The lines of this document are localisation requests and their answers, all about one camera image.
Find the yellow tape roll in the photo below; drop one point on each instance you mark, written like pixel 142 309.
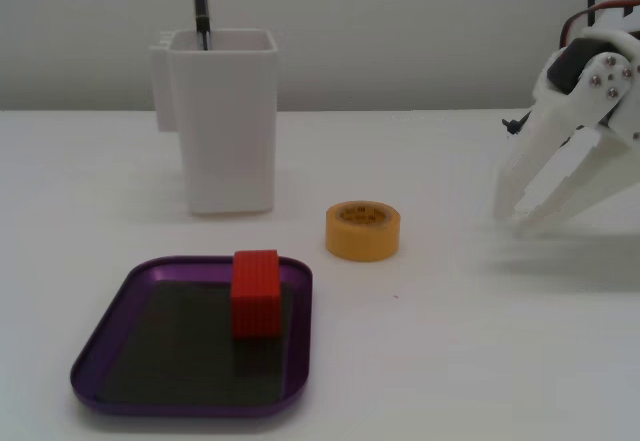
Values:
pixel 362 238

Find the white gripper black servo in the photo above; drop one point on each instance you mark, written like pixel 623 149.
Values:
pixel 606 80

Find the black pen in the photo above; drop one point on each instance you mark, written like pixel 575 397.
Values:
pixel 201 6

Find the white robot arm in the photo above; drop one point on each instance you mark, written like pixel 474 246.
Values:
pixel 622 8

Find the red cube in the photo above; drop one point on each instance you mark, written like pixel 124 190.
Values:
pixel 255 296

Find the purple metal tray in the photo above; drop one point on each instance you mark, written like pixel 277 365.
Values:
pixel 300 311

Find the white plastic pen holder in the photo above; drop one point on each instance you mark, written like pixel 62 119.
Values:
pixel 227 136

